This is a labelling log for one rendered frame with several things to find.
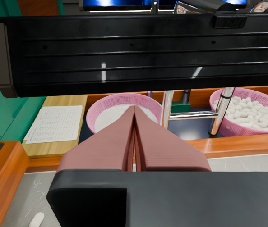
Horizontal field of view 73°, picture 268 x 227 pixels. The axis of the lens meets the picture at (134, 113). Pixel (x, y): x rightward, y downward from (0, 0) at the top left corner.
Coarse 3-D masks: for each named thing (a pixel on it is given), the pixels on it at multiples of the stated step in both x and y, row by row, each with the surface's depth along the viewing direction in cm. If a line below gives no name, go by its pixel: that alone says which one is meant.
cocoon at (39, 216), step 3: (39, 213) 37; (42, 213) 37; (36, 216) 37; (39, 216) 37; (42, 216) 37; (33, 219) 36; (36, 219) 36; (39, 219) 36; (42, 219) 37; (30, 222) 36; (33, 222) 36; (36, 222) 36; (39, 222) 36; (30, 225) 35; (33, 225) 35; (36, 225) 36; (39, 225) 36
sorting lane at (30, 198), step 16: (208, 160) 50; (224, 160) 50; (240, 160) 50; (256, 160) 50; (32, 176) 46; (48, 176) 46; (16, 192) 43; (32, 192) 43; (16, 208) 40; (32, 208) 40; (48, 208) 40; (16, 224) 37; (48, 224) 37
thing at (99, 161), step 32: (128, 128) 8; (64, 160) 5; (96, 160) 5; (128, 160) 11; (64, 192) 5; (96, 192) 5; (128, 192) 5; (160, 192) 5; (192, 192) 5; (224, 192) 5; (256, 192) 5; (64, 224) 6; (96, 224) 6; (128, 224) 4; (160, 224) 4; (192, 224) 4; (224, 224) 4; (256, 224) 4
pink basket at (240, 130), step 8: (240, 88) 75; (216, 96) 74; (232, 96) 77; (240, 96) 76; (248, 96) 75; (256, 96) 73; (264, 96) 72; (264, 104) 72; (224, 120) 61; (224, 128) 64; (232, 128) 60; (240, 128) 58; (248, 128) 56; (232, 136) 63
